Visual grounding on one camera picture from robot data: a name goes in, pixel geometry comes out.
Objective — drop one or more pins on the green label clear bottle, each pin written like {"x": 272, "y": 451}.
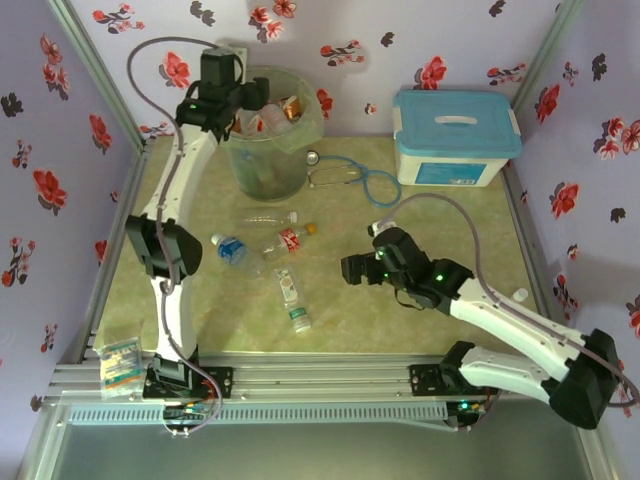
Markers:
{"x": 287, "y": 290}

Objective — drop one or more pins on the red label bottle orange cap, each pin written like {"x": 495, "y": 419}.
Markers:
{"x": 290, "y": 239}

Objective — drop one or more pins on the unlabelled clear bottle white cap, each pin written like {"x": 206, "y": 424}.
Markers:
{"x": 265, "y": 218}

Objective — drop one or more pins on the blue label bottle white cap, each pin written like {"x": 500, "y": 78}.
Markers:
{"x": 232, "y": 250}

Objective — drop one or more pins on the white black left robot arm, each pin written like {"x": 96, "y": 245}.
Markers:
{"x": 175, "y": 175}

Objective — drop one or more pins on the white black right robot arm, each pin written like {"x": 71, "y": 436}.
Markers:
{"x": 510, "y": 320}

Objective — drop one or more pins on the green mesh waste bin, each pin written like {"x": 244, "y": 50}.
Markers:
{"x": 270, "y": 175}

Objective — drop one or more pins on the blue stethoscope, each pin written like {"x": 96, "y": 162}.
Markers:
{"x": 313, "y": 157}

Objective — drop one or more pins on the small white cap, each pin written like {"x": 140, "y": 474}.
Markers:
{"x": 520, "y": 295}

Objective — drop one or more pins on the white box blue lid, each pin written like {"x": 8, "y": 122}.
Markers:
{"x": 450, "y": 120}

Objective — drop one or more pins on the small circuit board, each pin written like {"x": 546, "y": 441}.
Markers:
{"x": 187, "y": 413}
{"x": 467, "y": 407}

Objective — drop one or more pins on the clear packet of sachets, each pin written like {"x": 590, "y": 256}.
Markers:
{"x": 120, "y": 370}

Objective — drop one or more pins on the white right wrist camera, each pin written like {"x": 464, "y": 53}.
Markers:
{"x": 375, "y": 229}

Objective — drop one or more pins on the aluminium frame rail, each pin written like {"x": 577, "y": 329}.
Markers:
{"x": 320, "y": 380}
{"x": 534, "y": 240}
{"x": 120, "y": 200}

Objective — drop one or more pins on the aluminium frame post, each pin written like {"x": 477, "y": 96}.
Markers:
{"x": 547, "y": 50}
{"x": 100, "y": 75}

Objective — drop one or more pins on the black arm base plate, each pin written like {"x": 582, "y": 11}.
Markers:
{"x": 425, "y": 380}
{"x": 220, "y": 382}

